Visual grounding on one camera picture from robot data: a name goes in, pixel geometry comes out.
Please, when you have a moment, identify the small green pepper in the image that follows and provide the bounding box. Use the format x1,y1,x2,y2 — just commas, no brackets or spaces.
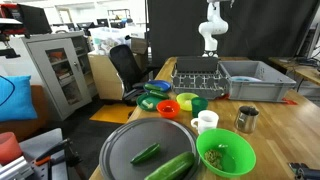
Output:
129,142,161,165

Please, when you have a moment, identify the red bowl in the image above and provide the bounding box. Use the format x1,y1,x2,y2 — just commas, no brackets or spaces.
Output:
156,99,181,119

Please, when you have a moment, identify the yellow-green bowl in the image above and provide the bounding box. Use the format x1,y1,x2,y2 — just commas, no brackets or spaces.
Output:
175,92,200,112

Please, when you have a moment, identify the large bright green bowl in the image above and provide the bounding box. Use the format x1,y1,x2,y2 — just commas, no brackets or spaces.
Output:
195,128,257,179

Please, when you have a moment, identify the small toy cucumber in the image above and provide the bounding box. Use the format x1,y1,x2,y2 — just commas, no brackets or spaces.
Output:
149,89,170,100
144,83,164,92

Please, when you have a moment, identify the small white toy food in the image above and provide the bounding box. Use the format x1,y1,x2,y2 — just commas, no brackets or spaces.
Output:
141,99,155,110

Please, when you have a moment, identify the grey dish rack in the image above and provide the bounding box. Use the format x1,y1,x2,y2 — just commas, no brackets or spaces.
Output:
171,55,231,100

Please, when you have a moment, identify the black office chair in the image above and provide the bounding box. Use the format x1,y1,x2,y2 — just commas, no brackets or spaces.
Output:
108,44,161,107

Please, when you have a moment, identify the dark green plastic cup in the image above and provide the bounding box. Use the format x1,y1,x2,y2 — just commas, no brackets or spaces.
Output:
190,96,209,118

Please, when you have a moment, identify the cardboard box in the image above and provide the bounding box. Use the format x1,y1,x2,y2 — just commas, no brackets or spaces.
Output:
130,37,150,56

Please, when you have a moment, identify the round grey tray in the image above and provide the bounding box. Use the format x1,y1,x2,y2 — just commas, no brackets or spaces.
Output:
98,117,201,180

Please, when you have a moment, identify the yellow floor mat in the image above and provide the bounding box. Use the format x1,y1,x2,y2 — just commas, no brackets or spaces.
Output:
89,103,137,125

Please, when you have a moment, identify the white mug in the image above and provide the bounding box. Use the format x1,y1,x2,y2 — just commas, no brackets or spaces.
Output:
190,109,220,135

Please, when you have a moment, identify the large green cucumber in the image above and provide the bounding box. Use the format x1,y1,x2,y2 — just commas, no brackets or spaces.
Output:
143,151,196,180

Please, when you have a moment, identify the pale blue plate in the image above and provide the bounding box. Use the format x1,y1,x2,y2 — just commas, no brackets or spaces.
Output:
229,75,263,83

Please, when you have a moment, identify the pile of pale green seeds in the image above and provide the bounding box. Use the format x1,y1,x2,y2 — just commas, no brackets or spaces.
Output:
203,149,224,171

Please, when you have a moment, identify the metal cup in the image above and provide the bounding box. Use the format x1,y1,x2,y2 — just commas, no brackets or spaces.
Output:
234,105,260,135

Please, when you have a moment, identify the grey plastic bin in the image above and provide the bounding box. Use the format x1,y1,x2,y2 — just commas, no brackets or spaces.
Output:
218,60,297,103

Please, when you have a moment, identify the black curtain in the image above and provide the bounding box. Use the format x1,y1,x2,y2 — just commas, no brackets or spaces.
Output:
147,0,320,68

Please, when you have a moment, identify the grey glass-door cabinet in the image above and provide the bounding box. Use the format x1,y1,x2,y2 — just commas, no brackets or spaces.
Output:
20,31,98,122

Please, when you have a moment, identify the red tape piece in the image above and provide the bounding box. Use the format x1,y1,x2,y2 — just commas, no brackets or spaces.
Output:
281,97,298,106

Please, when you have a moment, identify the grey platform board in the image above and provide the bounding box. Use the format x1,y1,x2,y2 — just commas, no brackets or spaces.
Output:
19,127,70,180

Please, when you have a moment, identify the wooden side table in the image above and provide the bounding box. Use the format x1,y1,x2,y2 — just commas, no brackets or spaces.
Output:
268,55,320,88

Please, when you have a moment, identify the blue pillow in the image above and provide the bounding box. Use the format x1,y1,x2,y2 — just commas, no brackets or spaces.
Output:
0,75,38,123

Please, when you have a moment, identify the black monitor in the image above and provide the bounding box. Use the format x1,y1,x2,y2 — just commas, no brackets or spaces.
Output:
18,3,53,36

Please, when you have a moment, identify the orange sofa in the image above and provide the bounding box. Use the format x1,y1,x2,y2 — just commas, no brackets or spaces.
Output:
0,84,48,143

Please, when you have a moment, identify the red plastic cup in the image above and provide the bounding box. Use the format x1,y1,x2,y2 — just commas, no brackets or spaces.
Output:
0,131,24,166

